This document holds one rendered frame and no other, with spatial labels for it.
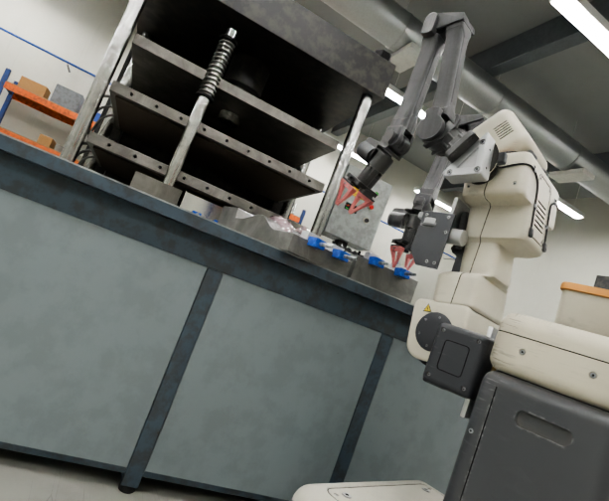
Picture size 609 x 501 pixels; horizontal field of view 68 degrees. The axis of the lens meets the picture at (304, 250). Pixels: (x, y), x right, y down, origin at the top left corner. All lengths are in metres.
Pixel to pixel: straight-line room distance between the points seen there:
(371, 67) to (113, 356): 1.85
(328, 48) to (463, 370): 1.78
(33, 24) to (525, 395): 8.35
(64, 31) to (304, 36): 6.53
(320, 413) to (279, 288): 0.44
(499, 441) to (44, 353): 1.10
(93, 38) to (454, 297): 7.88
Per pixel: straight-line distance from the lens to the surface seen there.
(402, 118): 1.39
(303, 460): 1.60
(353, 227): 2.49
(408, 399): 1.71
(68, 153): 2.14
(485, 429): 0.99
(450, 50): 1.47
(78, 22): 8.66
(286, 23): 2.40
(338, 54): 2.45
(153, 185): 1.49
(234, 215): 1.65
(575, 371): 0.95
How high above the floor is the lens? 0.68
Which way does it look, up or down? 6 degrees up
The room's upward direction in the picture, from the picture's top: 21 degrees clockwise
